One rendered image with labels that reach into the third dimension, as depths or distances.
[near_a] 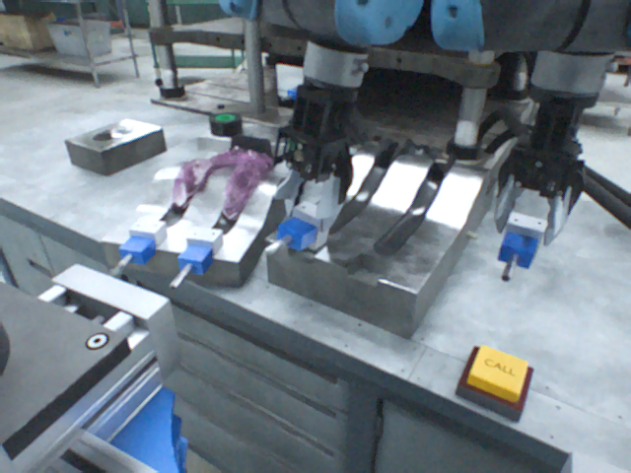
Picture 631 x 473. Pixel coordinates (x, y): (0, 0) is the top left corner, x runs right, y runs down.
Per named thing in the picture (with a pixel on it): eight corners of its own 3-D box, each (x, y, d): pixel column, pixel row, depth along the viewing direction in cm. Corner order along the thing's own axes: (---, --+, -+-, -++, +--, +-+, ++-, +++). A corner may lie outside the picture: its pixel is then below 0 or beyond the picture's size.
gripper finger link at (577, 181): (541, 215, 61) (542, 153, 57) (544, 209, 62) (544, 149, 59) (582, 216, 58) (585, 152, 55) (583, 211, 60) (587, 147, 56)
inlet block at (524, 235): (521, 301, 58) (531, 267, 55) (481, 288, 60) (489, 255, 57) (538, 251, 67) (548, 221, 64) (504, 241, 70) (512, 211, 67)
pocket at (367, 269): (377, 300, 66) (379, 279, 64) (345, 287, 68) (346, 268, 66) (389, 283, 69) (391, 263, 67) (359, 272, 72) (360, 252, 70)
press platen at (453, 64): (493, 139, 117) (509, 68, 107) (150, 76, 174) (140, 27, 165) (544, 75, 177) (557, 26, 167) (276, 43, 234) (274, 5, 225)
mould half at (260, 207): (241, 288, 77) (235, 233, 71) (107, 265, 82) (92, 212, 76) (315, 169, 118) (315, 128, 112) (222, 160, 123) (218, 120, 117)
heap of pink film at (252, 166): (245, 222, 84) (241, 183, 80) (159, 210, 88) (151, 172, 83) (287, 167, 105) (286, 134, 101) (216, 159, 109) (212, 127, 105)
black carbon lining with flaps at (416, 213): (392, 268, 70) (398, 216, 65) (305, 238, 77) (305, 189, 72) (459, 184, 95) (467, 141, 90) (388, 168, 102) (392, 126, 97)
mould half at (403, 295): (409, 340, 66) (421, 266, 59) (267, 282, 78) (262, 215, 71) (492, 203, 102) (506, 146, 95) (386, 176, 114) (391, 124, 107)
